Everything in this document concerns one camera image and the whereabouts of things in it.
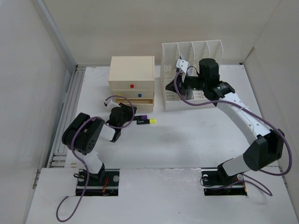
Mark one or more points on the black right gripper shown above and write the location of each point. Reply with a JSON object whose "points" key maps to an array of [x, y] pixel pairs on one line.
{"points": [[180, 86]]}

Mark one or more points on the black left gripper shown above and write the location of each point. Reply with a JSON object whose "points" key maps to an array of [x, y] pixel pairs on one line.
{"points": [[130, 111]]}

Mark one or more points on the purple cap black highlighter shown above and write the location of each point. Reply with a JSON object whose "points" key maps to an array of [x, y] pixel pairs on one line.
{"points": [[140, 117]]}

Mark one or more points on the yellow cap black highlighter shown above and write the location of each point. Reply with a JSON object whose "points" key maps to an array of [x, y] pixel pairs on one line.
{"points": [[146, 121]]}

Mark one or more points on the cream drawer cabinet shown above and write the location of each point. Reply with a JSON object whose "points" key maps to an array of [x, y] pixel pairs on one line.
{"points": [[136, 70]]}

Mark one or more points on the Canon guide booklet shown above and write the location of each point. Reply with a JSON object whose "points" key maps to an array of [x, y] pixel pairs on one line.
{"points": [[186, 93]]}

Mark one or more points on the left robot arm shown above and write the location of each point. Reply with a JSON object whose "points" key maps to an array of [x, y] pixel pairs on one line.
{"points": [[84, 131]]}

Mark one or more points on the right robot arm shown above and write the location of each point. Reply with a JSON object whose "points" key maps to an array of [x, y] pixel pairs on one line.
{"points": [[265, 143]]}

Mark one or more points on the white four-slot file organizer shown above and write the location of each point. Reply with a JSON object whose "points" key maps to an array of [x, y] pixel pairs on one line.
{"points": [[193, 53]]}

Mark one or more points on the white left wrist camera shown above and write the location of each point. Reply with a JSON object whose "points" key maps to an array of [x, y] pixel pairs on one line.
{"points": [[111, 104]]}

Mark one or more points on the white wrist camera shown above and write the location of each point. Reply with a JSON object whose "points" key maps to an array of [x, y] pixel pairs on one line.
{"points": [[111, 104], [182, 64]]}

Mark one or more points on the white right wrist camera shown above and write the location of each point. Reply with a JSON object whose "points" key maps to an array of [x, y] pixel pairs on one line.
{"points": [[182, 64]]}

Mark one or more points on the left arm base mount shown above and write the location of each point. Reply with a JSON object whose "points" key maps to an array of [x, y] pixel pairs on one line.
{"points": [[108, 185]]}

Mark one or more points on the aluminium frame rail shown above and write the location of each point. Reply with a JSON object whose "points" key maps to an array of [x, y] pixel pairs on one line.
{"points": [[56, 156]]}

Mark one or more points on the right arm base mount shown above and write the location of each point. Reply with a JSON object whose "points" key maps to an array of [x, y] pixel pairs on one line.
{"points": [[215, 186]]}

